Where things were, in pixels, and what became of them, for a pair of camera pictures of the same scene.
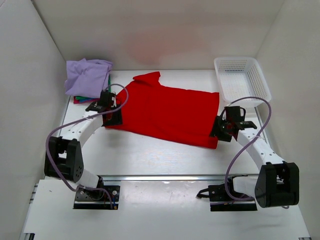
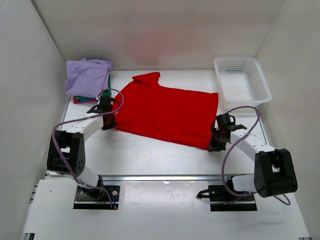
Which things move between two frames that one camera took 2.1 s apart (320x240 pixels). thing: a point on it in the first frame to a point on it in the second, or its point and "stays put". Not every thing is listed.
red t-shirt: (181, 115) stays put
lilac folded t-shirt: (87, 78) stays put
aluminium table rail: (165, 178) stays put
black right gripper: (215, 132) to (213, 147)
